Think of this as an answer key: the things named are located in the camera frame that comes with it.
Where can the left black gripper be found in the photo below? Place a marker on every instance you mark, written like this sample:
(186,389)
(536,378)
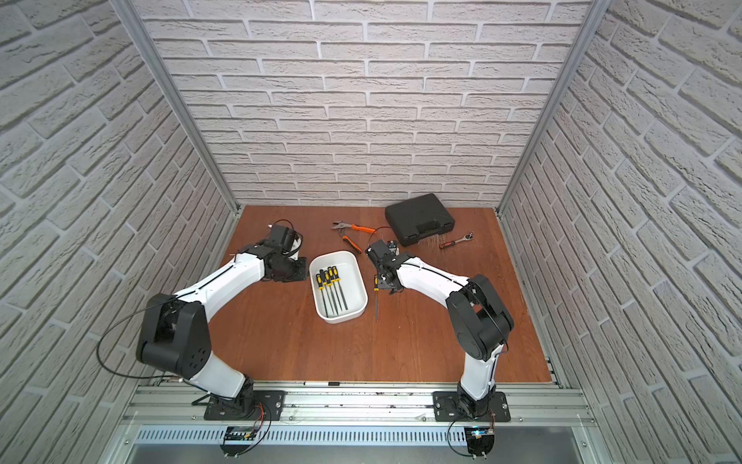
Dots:
(292,270)

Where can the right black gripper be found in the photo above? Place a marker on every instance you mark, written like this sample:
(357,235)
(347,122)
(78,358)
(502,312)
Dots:
(381,283)

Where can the yellow black file seven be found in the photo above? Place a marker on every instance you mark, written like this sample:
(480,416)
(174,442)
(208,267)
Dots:
(376,299)

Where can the white plastic storage box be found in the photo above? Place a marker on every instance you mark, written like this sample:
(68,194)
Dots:
(351,282)

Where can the yellow black file two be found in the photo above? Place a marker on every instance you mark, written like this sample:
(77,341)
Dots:
(326,285)

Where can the yellow black file one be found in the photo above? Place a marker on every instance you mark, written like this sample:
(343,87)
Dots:
(320,284)

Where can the yellow black file four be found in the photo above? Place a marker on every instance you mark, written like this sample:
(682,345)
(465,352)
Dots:
(337,284)

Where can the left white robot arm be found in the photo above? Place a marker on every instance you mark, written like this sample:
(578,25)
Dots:
(175,336)

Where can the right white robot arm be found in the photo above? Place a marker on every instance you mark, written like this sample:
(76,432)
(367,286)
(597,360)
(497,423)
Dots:
(480,320)

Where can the black plastic tool case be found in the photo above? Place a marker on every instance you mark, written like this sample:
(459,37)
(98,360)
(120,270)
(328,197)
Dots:
(418,218)

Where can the left controller board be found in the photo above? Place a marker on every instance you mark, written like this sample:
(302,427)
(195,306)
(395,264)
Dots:
(238,440)

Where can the controller board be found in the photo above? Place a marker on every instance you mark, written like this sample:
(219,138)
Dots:
(480,441)
(238,440)

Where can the right controller board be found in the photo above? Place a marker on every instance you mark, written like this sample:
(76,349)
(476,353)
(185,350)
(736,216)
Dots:
(480,441)

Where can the red handled ratchet wrench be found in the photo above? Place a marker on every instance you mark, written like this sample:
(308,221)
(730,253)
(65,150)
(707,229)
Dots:
(447,245)

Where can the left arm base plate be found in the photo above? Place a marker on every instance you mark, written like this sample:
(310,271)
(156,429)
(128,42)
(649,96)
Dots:
(243,404)

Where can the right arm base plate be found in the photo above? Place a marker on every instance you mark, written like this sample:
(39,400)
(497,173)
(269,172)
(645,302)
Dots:
(449,406)

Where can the aluminium front rail frame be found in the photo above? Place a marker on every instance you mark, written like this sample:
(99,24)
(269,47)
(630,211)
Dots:
(324,422)

